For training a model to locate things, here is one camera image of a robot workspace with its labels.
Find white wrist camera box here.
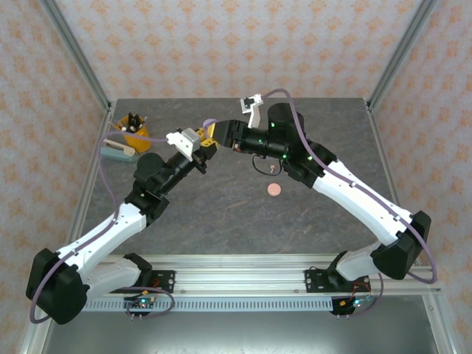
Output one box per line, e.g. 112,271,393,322
165,127,202,162
239,94,264,129

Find red black power wire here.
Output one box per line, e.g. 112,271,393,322
124,285,160,302
341,280,372,307

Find grey metal base panel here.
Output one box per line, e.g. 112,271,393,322
21,311,454,354

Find aluminium corner post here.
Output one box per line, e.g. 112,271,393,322
367,0,442,111
38,0,112,114

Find wide aluminium rail beam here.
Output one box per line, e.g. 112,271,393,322
38,254,443,296

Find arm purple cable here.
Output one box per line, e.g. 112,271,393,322
29,131,176,325
260,88,440,317

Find teal beige stapler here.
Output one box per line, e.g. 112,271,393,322
100,138,139,164

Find aluminium frame leg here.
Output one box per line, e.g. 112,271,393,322
20,296,56,354
422,294,458,354

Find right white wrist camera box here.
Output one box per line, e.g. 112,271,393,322
239,94,264,129

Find yellow pen cup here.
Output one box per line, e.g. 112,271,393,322
118,123,153,153

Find aluminium side rail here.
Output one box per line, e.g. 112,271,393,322
58,103,116,268
367,99,421,266

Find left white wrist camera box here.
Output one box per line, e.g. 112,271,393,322
165,127,202,162

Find white slotted cable duct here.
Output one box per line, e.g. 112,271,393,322
83,299,335,313

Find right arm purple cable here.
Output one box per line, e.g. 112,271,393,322
260,88,440,317

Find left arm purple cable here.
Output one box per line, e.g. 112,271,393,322
29,131,176,325

